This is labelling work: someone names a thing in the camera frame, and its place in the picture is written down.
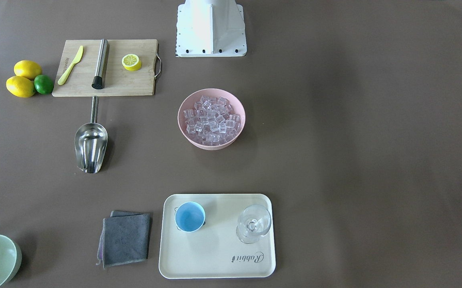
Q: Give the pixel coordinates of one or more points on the stainless steel ice scoop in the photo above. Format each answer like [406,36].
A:
[90,143]

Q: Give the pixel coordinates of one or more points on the pile of clear ice cubes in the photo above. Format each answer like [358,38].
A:
[212,120]

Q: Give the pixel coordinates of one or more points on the light blue cup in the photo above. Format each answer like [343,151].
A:
[190,217]

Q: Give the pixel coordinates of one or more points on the pink bowl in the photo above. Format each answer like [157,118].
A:
[211,142]

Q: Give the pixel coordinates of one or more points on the clear wine glass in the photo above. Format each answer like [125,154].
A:
[253,224]

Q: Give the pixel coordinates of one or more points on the cream serving tray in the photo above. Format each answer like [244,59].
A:
[214,251]

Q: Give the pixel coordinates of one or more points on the half lemon slice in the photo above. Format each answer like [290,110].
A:
[131,62]

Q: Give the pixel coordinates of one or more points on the bamboo cutting board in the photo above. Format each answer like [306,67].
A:
[117,80]

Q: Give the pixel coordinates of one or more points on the grey folded cloth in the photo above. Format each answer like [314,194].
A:
[124,238]

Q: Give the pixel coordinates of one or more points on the steel muddler black tip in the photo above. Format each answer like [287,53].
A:
[101,61]

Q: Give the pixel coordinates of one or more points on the yellow plastic knife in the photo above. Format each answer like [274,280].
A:
[76,60]

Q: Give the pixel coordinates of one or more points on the green lime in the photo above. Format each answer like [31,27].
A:
[43,84]

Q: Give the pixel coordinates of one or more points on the yellow lemon upper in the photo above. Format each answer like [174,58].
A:
[28,69]

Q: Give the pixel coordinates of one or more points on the yellow lemon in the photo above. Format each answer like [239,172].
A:
[28,69]
[20,86]

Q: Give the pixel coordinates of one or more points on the yellow lemon lower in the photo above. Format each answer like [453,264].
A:
[20,86]

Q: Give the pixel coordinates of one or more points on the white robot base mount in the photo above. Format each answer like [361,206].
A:
[210,28]

